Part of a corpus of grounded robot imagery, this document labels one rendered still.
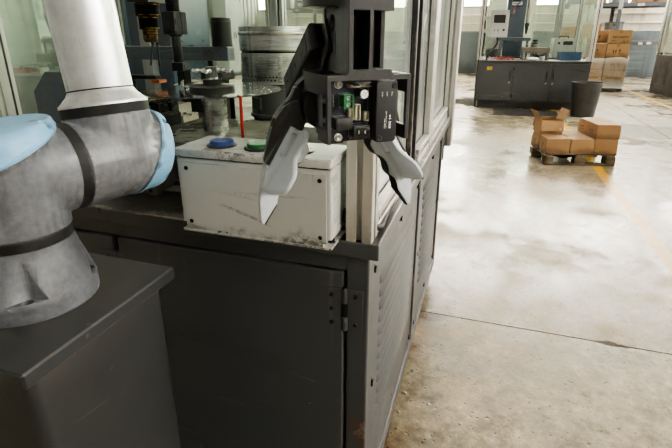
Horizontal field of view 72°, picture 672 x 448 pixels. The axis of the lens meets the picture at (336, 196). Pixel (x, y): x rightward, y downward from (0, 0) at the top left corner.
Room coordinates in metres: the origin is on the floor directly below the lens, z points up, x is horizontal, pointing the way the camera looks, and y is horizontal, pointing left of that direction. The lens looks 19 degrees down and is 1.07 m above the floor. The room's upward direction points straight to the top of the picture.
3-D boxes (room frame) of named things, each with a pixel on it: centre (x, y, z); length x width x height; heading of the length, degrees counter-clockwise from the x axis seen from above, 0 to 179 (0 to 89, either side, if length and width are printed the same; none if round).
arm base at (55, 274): (0.54, 0.40, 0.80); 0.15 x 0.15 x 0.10
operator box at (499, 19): (7.36, -2.39, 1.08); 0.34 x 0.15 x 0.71; 72
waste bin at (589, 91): (6.55, -3.48, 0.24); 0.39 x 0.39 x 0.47
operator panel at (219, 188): (0.77, 0.12, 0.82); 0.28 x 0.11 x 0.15; 72
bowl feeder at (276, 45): (1.95, 0.24, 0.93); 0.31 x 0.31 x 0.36
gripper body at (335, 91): (0.40, -0.01, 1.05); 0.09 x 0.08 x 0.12; 21
